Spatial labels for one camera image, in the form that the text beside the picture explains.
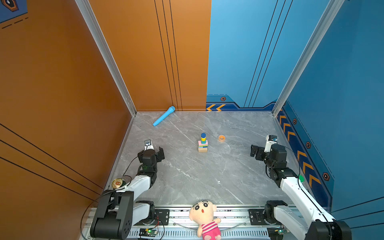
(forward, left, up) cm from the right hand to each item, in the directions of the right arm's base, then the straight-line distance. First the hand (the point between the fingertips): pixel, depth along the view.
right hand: (258, 146), depth 85 cm
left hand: (+2, +63, -3) cm, 63 cm away
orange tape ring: (+14, +18, -11) cm, 25 cm away
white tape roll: (-20, +75, -1) cm, 78 cm away
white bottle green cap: (-13, -25, -14) cm, 32 cm away
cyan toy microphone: (+41, +57, -9) cm, 70 cm away
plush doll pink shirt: (-33, +33, -5) cm, 46 cm away
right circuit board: (-39, -2, -14) cm, 42 cm away
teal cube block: (+6, +31, -5) cm, 32 cm away
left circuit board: (-39, +59, -14) cm, 72 cm away
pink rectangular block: (+6, +33, -6) cm, 34 cm away
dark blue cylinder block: (+7, +31, +2) cm, 32 cm away
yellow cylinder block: (+6, +31, -1) cm, 32 cm away
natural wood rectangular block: (+5, +31, -11) cm, 33 cm away
